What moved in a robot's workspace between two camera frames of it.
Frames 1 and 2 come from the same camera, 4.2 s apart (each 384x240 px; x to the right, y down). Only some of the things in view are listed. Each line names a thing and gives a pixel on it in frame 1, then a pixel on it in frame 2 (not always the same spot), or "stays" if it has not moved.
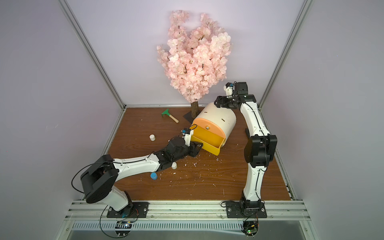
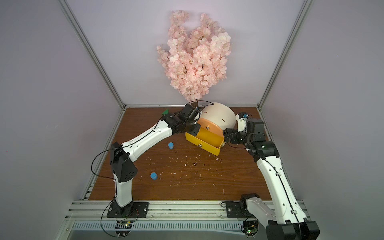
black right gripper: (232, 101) to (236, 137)
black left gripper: (192, 148) to (196, 130)
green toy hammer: (167, 112) stays
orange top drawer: (209, 124) stays
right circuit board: (250, 228) stays
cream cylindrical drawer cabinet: (224, 117) stays
